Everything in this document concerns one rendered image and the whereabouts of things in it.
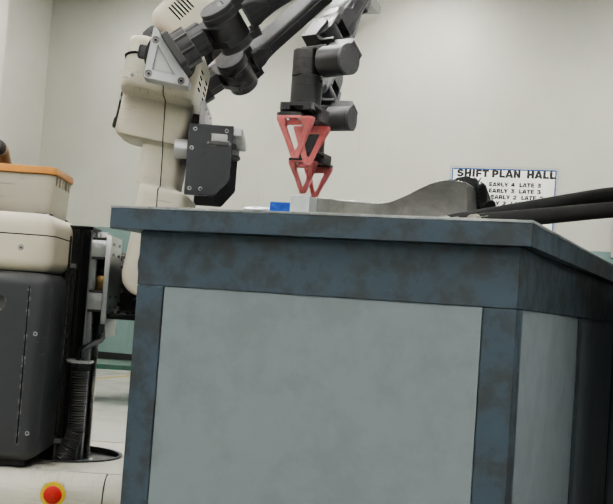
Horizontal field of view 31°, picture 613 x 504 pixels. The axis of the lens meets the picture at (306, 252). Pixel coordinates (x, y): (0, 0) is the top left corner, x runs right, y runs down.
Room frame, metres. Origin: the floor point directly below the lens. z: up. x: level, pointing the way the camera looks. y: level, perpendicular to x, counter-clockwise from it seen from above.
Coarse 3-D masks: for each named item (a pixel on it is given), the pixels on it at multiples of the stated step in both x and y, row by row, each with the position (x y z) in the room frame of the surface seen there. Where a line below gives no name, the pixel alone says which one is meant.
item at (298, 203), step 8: (296, 200) 1.99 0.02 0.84; (304, 200) 1.98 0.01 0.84; (312, 200) 2.00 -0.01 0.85; (248, 208) 2.03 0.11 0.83; (256, 208) 2.03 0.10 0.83; (264, 208) 2.02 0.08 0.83; (272, 208) 2.00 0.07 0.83; (280, 208) 2.00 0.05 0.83; (288, 208) 1.99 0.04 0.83; (296, 208) 1.99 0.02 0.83; (304, 208) 1.98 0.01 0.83; (312, 208) 2.00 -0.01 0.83
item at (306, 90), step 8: (296, 80) 1.99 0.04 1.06; (304, 80) 1.98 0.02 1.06; (312, 80) 1.98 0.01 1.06; (320, 80) 2.01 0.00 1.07; (296, 88) 1.99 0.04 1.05; (304, 88) 1.98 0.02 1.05; (312, 88) 1.98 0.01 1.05; (320, 88) 2.00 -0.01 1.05; (296, 96) 1.99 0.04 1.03; (304, 96) 1.98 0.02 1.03; (312, 96) 1.98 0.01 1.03; (320, 96) 2.00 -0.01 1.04; (280, 104) 1.97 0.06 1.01; (288, 104) 1.97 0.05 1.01; (296, 104) 1.96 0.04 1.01; (304, 104) 1.96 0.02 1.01; (312, 104) 1.95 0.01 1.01; (320, 104) 2.00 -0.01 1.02; (304, 112) 2.00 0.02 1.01; (312, 112) 1.99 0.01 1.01; (328, 112) 2.04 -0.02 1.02
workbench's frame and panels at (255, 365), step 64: (192, 256) 1.79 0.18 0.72; (256, 256) 1.75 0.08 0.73; (320, 256) 1.71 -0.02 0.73; (384, 256) 1.67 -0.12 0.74; (448, 256) 1.63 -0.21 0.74; (512, 256) 1.60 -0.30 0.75; (576, 256) 1.98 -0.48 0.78; (192, 320) 1.79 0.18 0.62; (256, 320) 1.75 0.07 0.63; (320, 320) 1.71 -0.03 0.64; (384, 320) 1.67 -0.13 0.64; (448, 320) 1.63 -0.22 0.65; (512, 320) 1.60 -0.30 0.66; (576, 320) 2.17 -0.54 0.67; (192, 384) 1.79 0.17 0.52; (256, 384) 1.75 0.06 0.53; (320, 384) 1.71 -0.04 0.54; (384, 384) 1.67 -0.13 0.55; (448, 384) 1.63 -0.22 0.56; (512, 384) 1.60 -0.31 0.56; (576, 384) 2.20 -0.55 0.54; (128, 448) 1.83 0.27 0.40; (192, 448) 1.79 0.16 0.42; (256, 448) 1.74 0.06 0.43; (320, 448) 1.70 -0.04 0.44; (384, 448) 1.67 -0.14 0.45; (448, 448) 1.63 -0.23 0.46; (512, 448) 1.62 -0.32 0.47; (576, 448) 2.26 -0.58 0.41
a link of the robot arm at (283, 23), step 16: (304, 0) 2.80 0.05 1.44; (320, 0) 2.80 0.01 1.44; (288, 16) 2.79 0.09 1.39; (304, 16) 2.79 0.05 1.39; (272, 32) 2.78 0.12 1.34; (288, 32) 2.79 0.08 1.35; (256, 48) 2.75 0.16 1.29; (272, 48) 2.78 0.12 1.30; (224, 64) 2.73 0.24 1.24; (240, 64) 2.73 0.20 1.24; (256, 64) 2.79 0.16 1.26; (256, 80) 2.80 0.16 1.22
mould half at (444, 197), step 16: (416, 192) 2.28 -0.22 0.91; (432, 192) 2.27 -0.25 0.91; (448, 192) 2.26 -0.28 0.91; (464, 192) 2.25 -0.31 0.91; (320, 208) 2.36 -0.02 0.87; (336, 208) 2.35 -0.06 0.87; (352, 208) 2.33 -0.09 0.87; (368, 208) 2.32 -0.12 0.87; (384, 208) 2.31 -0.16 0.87; (400, 208) 2.30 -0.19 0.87; (416, 208) 2.28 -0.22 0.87; (432, 208) 2.27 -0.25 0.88; (448, 208) 2.26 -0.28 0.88; (464, 208) 2.24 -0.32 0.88
